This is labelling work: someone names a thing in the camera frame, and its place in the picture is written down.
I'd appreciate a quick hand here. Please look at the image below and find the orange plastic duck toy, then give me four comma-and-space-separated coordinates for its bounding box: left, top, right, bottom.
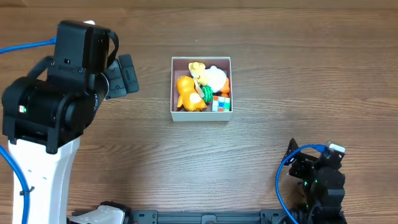
176, 76, 207, 111

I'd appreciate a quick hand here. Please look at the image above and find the green round plastic cap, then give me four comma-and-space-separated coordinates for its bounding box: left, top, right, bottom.
201, 85, 213, 103

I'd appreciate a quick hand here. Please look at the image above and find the white plush duck toy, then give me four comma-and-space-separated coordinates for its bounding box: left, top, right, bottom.
188, 62, 230, 97

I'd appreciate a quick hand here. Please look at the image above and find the colourful puzzle cube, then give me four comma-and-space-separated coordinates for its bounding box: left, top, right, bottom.
211, 96, 231, 112

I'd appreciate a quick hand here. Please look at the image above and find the yellow wooden rattle drum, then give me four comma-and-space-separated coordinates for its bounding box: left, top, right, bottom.
193, 77, 207, 98

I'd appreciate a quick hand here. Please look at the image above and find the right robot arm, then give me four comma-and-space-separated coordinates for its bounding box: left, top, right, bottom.
275, 139, 346, 224

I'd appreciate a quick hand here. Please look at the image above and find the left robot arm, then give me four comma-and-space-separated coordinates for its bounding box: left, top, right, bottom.
1, 21, 139, 223

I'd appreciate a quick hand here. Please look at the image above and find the white open cardboard box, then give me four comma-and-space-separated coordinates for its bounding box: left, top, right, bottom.
170, 57, 233, 121

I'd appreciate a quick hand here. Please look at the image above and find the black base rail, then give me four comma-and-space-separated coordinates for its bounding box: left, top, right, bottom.
70, 209, 296, 224

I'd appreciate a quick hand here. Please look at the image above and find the left blue cable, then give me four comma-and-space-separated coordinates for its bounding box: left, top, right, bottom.
0, 35, 58, 224

